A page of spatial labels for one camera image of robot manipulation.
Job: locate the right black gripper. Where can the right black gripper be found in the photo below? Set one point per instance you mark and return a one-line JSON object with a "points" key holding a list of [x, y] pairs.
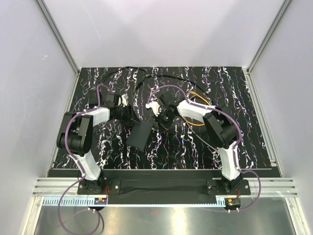
{"points": [[158, 122]]}

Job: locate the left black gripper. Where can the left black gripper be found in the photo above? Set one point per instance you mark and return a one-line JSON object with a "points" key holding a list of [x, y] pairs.
{"points": [[129, 120]]}

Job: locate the black cable gold connector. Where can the black cable gold connector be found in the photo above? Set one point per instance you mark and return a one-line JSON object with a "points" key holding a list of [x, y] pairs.
{"points": [[175, 78]]}

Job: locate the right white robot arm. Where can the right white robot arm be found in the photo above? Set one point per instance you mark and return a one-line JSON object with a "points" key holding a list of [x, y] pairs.
{"points": [[223, 131]]}

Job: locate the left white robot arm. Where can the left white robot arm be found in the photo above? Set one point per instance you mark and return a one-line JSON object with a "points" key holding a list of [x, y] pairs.
{"points": [[76, 133]]}

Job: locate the black marble pattern mat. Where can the black marble pattern mat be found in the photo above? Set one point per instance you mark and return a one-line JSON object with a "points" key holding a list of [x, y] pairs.
{"points": [[182, 145]]}

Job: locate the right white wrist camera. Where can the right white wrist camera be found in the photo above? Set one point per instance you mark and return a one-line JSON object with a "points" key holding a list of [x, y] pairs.
{"points": [[154, 106]]}

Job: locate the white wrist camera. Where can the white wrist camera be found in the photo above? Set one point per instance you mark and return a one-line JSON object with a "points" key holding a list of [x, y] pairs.
{"points": [[154, 106], [123, 100]]}

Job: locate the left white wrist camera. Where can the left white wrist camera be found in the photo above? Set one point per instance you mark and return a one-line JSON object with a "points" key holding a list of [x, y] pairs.
{"points": [[123, 100]]}

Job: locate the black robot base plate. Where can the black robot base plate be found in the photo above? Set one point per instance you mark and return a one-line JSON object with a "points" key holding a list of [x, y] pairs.
{"points": [[209, 187]]}

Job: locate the left aluminium frame post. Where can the left aluminium frame post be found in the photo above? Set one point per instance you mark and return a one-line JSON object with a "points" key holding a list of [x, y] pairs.
{"points": [[57, 35]]}

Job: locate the aluminium frame post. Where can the aluminium frame post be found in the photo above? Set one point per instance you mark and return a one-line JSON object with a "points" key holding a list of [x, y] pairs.
{"points": [[57, 35], [269, 34]]}

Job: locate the white slotted cable duct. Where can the white slotted cable duct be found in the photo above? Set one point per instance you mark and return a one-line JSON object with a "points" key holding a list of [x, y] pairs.
{"points": [[114, 201]]}

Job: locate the aluminium front rail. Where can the aluminium front rail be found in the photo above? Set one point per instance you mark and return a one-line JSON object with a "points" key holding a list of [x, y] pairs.
{"points": [[267, 187]]}

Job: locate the right aluminium frame post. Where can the right aluminium frame post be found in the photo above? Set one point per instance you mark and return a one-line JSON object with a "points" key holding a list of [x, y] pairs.
{"points": [[269, 34]]}

